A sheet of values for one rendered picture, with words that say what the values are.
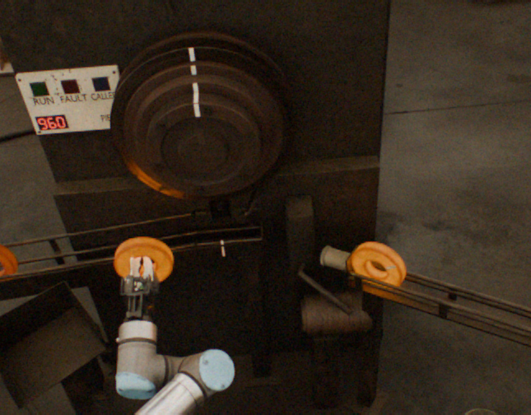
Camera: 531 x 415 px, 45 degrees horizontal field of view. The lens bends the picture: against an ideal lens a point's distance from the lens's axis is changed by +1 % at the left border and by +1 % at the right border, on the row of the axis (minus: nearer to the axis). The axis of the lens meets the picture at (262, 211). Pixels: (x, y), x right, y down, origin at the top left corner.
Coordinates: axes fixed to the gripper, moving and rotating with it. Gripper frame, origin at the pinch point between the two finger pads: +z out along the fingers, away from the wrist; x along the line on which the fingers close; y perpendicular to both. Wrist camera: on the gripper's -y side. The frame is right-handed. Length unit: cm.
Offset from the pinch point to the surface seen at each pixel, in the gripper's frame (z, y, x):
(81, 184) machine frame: 28.6, -5.6, 20.0
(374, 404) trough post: -23, -80, -66
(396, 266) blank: -5, -8, -67
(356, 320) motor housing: -10, -33, -58
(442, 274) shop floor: 32, -97, -105
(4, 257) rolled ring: 12.8, -17.3, 45.1
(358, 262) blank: 0, -14, -58
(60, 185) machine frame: 29.0, -5.7, 26.4
